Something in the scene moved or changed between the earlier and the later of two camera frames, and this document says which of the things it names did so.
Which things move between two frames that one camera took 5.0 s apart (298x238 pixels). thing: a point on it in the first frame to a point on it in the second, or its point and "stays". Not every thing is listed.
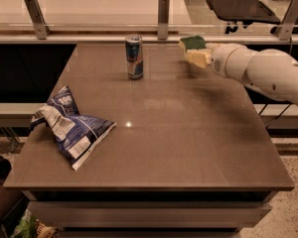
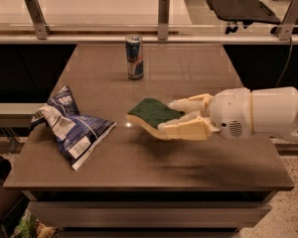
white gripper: x=223 y=59 to x=229 y=113
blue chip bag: x=74 y=133 stays
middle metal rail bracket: x=163 y=17 stays
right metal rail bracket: x=284 y=32 stays
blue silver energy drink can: x=134 y=56 stays
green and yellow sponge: x=193 y=43 to x=152 y=113
